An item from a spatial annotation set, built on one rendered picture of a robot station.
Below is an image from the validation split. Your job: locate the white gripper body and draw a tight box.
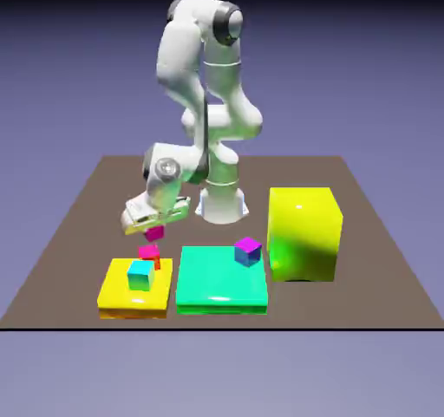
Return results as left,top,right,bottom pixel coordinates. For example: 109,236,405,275
120,196,192,237

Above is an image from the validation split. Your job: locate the large flat green box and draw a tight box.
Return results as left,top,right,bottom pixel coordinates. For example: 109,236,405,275
175,244,270,316

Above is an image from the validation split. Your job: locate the small red cube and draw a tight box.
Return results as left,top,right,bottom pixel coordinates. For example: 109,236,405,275
137,244,162,271

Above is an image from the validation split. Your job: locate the small magenta cube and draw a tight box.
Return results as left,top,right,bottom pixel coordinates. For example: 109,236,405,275
144,225,165,244

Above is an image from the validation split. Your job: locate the large flat yellow box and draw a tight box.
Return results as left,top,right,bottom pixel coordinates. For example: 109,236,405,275
96,257,174,320

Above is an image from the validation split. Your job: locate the large tall yellow box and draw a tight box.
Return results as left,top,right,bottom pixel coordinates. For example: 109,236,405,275
266,186,345,283

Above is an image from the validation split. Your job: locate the small cyan cube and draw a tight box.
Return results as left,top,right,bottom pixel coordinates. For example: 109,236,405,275
126,259,156,292

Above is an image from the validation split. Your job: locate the small purple cube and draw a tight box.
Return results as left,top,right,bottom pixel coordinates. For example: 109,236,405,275
233,236,264,268

